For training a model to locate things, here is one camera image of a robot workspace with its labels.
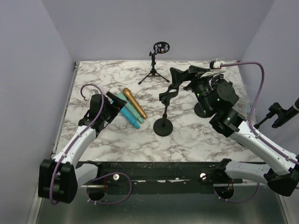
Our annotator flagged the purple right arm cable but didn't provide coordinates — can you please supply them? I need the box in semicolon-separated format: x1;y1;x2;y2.
221;61;299;164

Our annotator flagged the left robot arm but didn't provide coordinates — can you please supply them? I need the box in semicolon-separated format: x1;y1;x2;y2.
38;92;127;205

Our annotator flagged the black round-base clip stand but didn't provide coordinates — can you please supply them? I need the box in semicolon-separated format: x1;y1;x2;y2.
153;84;179;137

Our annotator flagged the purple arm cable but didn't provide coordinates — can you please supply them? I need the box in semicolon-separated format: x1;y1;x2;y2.
50;84;105;205
221;61;299;164

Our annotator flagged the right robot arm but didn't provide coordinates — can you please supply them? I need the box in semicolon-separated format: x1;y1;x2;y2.
170;66;299;196

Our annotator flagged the blue microphone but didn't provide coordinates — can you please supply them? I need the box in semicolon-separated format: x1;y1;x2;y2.
120;107;140;129

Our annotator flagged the black tripod mic stand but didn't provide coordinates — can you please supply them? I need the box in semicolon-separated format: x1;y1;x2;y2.
138;42;170;85

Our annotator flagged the black round-base shock-mount stand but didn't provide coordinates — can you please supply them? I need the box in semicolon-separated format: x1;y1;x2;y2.
193;74;234;119

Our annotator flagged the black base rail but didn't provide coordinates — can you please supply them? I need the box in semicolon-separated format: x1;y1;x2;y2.
86;161;242;195

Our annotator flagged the gold microphone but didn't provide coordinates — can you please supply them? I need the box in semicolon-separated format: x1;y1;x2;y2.
122;88;148;119

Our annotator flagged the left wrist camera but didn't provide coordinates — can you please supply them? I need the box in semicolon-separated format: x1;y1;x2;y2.
89;89;99;99

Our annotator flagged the black right side mic stand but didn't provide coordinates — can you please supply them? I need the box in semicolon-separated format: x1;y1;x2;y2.
254;102;287;129

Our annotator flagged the black microphone on right stand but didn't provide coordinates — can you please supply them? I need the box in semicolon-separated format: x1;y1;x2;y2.
280;98;299;125

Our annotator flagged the mint green microphone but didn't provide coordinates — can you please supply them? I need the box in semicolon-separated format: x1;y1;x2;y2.
116;92;144;123

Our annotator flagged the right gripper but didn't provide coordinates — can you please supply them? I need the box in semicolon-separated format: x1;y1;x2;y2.
170;65;214;115

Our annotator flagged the clear plastic screw box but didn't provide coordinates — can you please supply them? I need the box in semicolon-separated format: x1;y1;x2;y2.
233;84;254;119

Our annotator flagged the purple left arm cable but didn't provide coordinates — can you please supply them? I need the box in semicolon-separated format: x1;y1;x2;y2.
50;84;105;205

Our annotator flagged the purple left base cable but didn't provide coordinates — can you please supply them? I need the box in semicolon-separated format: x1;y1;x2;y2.
87;172;134;205

